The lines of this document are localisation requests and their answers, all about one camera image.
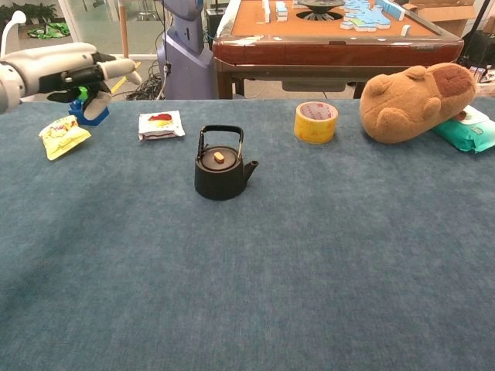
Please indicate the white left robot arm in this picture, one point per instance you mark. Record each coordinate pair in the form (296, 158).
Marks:
(7, 89)

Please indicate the yellow snack bag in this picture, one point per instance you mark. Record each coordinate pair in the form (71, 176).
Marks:
(63, 139)

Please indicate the wooden pole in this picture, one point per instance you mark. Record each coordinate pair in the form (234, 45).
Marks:
(123, 31)

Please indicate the green bag on floor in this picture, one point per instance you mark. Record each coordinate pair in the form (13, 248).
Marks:
(50, 31)

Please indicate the white snack packet red print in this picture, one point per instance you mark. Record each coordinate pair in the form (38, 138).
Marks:
(160, 125)

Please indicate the green wet wipes pack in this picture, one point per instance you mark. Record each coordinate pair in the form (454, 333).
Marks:
(468, 135)

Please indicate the black tripod stand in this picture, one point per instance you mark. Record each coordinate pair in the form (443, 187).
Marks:
(479, 15)

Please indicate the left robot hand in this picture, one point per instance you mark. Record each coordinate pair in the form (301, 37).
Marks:
(50, 65)

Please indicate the black lid with wooden knob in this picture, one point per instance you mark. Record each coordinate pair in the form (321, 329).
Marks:
(230, 160)

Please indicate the brown cardboard box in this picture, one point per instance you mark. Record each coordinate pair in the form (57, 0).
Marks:
(452, 19)

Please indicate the brown wooden mahjong table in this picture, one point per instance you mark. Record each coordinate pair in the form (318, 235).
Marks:
(309, 54)

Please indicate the upright white mahjong tile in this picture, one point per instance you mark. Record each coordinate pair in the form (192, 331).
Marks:
(405, 30)

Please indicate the green toy building brick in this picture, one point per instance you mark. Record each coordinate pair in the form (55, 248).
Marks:
(82, 92)

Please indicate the stacked blue-white mahjong tiles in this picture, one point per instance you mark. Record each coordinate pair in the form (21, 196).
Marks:
(281, 11)

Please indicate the blue toy building brick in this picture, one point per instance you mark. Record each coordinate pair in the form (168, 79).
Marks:
(76, 112)

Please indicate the blue felt table cover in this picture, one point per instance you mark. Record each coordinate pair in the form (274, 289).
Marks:
(247, 290)

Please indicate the yellow packing tape roll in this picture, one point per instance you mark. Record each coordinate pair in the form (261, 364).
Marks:
(313, 133)

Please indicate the small black cast-iron teapot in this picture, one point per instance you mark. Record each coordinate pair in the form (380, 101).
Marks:
(220, 185)

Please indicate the blue-grey machine pedestal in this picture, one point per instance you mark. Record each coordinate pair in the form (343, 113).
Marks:
(185, 65)

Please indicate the white plastic chair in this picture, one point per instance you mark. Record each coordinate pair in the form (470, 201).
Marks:
(18, 16)

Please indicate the brown capybara plush toy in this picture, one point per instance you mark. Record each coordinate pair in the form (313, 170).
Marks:
(402, 104)

